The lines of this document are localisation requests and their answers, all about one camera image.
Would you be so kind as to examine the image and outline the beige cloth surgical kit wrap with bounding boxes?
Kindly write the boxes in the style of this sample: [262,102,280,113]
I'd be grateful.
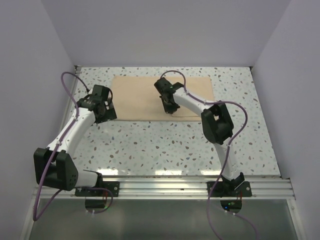
[110,75,201,122]

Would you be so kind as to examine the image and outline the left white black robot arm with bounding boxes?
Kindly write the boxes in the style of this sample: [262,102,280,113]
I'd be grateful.
[33,85,117,197]

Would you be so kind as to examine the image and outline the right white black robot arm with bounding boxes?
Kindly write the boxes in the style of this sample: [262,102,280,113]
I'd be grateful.
[154,77,245,197]

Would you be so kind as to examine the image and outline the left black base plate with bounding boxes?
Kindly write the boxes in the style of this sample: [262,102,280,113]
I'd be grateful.
[74,181,120,197]

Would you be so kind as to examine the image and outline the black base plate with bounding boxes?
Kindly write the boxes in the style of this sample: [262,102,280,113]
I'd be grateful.
[206,181,253,198]
[74,181,120,197]

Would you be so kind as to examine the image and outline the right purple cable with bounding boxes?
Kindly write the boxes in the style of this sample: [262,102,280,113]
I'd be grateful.
[159,69,258,240]

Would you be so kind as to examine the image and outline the purple cable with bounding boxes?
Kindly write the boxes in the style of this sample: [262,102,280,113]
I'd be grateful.
[32,71,113,222]
[159,69,258,240]

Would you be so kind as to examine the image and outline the aluminium front rail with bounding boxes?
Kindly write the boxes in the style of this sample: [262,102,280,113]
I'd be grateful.
[32,176,297,201]

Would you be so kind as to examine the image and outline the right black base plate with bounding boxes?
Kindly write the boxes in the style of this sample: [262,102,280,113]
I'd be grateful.
[206,181,253,198]

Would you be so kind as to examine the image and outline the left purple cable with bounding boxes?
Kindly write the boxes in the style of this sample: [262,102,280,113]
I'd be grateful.
[32,71,113,222]

